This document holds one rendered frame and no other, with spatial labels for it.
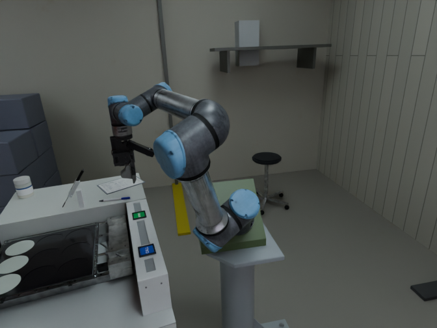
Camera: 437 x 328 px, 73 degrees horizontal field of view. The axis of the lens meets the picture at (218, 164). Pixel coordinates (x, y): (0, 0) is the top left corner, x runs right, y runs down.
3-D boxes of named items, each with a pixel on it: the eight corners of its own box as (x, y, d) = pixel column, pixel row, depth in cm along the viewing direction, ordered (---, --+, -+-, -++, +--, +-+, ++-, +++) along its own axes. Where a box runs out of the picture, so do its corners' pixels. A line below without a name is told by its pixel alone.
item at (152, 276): (143, 317, 94) (137, 282, 89) (130, 228, 143) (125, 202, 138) (172, 308, 97) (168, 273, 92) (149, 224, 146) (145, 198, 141)
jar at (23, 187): (16, 200, 143) (10, 182, 140) (20, 194, 150) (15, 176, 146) (32, 197, 146) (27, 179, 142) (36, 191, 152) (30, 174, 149)
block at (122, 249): (108, 258, 112) (107, 252, 111) (108, 253, 115) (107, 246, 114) (130, 253, 115) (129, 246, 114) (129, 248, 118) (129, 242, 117)
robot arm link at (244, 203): (260, 213, 119) (269, 203, 107) (237, 235, 114) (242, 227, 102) (240, 191, 122) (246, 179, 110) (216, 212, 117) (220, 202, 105)
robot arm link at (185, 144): (244, 235, 111) (214, 122, 73) (215, 262, 106) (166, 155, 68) (224, 217, 119) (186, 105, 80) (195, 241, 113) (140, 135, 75)
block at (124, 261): (108, 272, 105) (107, 265, 104) (108, 265, 108) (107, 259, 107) (132, 266, 108) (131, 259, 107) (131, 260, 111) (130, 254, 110)
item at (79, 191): (70, 210, 132) (64, 183, 127) (71, 206, 135) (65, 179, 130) (85, 207, 133) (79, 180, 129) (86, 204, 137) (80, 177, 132)
